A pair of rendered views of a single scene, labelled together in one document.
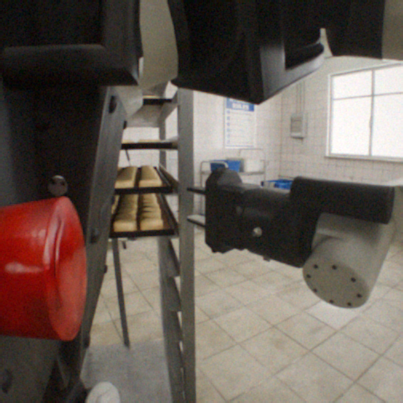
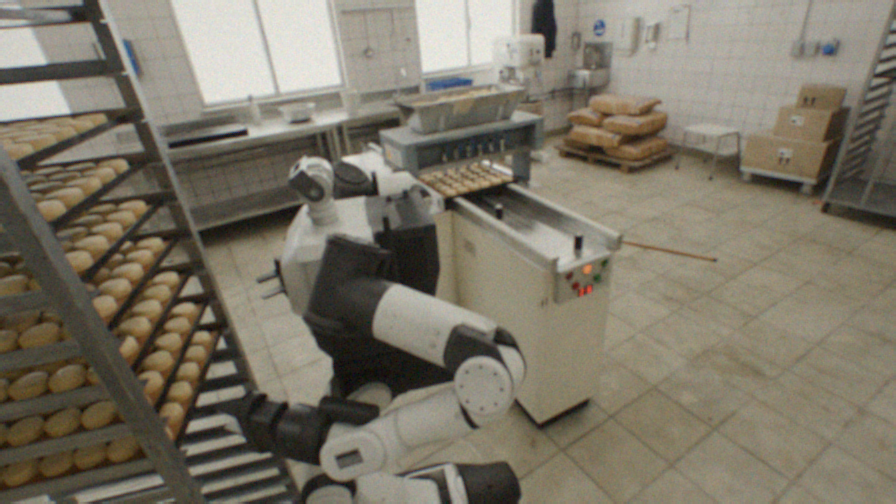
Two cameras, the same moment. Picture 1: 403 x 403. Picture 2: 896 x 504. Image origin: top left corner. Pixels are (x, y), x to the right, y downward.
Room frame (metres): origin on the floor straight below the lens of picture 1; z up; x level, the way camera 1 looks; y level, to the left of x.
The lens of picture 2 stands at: (-0.10, 0.99, 1.63)
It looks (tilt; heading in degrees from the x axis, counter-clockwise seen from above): 29 degrees down; 271
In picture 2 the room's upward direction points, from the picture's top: 5 degrees counter-clockwise
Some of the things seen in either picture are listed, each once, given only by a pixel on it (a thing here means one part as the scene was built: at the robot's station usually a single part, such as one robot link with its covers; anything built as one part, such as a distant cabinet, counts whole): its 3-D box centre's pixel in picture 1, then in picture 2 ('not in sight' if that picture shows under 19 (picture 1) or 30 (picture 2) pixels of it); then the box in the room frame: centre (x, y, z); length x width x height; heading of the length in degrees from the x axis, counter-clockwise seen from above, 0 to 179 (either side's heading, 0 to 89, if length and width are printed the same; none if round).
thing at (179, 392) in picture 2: not in sight; (177, 392); (0.53, 0.29, 0.96); 0.05 x 0.05 x 0.02
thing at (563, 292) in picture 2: not in sight; (582, 277); (-0.53, -0.35, 0.77); 0.24 x 0.04 x 0.14; 26
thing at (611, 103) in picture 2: not in sight; (623, 104); (-2.06, -4.17, 0.62); 0.72 x 0.42 x 0.17; 127
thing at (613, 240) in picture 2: not in sight; (479, 174); (-0.23, -1.30, 0.87); 2.01 x 0.03 x 0.07; 116
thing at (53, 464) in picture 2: not in sight; (58, 461); (0.67, 0.45, 0.96); 0.05 x 0.05 x 0.02
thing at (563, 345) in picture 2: not in sight; (523, 302); (-0.37, -0.68, 0.45); 0.70 x 0.34 x 0.90; 116
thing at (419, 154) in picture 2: not in sight; (464, 159); (-0.15, -1.13, 1.01); 0.72 x 0.33 x 0.34; 26
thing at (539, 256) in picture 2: not in sight; (430, 185); (0.03, -1.17, 0.87); 2.01 x 0.03 x 0.07; 116
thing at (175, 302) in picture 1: (163, 253); (124, 403); (0.84, 0.13, 0.78); 0.64 x 0.03 x 0.03; 13
